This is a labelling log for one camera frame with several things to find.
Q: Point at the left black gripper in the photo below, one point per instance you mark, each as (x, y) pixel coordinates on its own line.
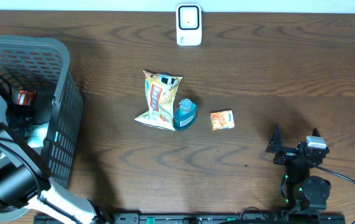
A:
(20, 124)

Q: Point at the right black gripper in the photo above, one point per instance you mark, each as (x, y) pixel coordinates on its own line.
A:
(276, 144)

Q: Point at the orange small snack box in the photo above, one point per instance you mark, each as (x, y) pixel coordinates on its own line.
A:
(222, 120)

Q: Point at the blue mouthwash bottle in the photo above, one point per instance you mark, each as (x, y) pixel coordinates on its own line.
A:
(185, 115)

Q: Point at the yellow snack bag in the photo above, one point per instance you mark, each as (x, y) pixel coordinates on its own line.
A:
(160, 91)

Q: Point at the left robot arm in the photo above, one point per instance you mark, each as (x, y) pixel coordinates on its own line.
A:
(26, 182)

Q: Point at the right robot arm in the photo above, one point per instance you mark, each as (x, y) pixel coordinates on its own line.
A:
(304, 193)

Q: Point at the red snack bar wrapper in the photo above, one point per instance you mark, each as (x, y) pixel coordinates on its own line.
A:
(26, 98)

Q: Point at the light green tissue pack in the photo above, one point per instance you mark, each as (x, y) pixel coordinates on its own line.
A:
(36, 134)

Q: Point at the grey plastic shopping basket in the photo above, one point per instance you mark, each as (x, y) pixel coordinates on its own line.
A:
(42, 65)

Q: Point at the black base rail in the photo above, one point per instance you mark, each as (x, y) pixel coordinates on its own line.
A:
(134, 218)

